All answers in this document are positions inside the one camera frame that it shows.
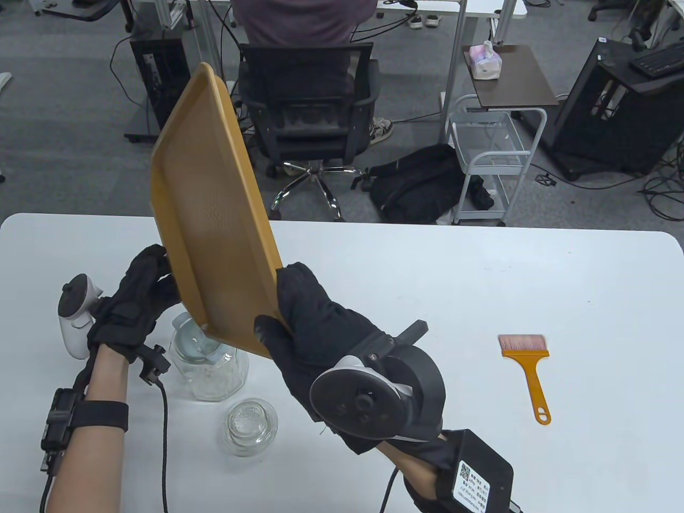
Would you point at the clear glass jar lid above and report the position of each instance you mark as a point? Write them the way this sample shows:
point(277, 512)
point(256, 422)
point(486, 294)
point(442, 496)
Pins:
point(250, 427)

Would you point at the black office chair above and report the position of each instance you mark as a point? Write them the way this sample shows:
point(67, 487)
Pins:
point(310, 117)

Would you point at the person's right forearm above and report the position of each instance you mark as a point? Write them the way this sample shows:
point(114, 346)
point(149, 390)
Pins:
point(411, 462)

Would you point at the black equipment stand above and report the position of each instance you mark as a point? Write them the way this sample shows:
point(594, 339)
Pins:
point(609, 123)

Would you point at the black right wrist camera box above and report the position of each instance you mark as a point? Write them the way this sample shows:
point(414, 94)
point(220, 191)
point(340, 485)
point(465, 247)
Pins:
point(478, 470)

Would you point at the white desk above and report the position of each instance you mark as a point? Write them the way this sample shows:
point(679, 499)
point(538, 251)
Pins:
point(454, 6)

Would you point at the clear glass jar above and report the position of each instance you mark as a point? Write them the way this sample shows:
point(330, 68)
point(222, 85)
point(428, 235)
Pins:
point(214, 374)

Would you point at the person's left hand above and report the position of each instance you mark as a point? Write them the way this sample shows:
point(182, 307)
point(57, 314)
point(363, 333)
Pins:
point(125, 315)

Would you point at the pair of white shoes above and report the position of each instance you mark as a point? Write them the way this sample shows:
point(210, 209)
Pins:
point(425, 21)

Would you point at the person's left forearm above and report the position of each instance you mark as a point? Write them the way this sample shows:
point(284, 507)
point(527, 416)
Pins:
point(88, 438)

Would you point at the yellow wooden tray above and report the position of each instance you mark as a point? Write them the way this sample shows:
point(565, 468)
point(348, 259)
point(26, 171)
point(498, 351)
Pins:
point(214, 214)

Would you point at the black keyboard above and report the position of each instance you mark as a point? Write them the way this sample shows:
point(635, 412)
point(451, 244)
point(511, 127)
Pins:
point(660, 59)

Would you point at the black backpack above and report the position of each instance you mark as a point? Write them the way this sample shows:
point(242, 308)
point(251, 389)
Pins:
point(417, 184)

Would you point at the black computer tower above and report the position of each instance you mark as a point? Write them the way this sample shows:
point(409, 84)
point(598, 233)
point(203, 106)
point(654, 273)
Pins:
point(160, 75)

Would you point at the person's left fingers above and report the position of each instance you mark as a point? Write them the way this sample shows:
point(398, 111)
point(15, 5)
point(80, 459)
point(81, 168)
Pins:
point(155, 278)

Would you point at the brown side table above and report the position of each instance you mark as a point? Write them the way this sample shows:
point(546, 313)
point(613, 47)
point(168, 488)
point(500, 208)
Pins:
point(515, 75)

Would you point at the black and white controller on right glove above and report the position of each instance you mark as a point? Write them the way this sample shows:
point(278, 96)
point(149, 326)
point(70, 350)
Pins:
point(385, 395)

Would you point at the person's right thumb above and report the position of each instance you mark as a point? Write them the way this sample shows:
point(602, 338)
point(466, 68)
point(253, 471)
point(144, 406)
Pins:
point(270, 336)

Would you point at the person's right hand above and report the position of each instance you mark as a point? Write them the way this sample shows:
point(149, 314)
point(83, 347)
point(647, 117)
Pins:
point(320, 334)

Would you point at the pink tissue pack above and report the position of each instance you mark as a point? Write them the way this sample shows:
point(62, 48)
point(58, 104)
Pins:
point(485, 64)

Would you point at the white controller on left glove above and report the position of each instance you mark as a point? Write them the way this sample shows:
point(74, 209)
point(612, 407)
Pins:
point(75, 320)

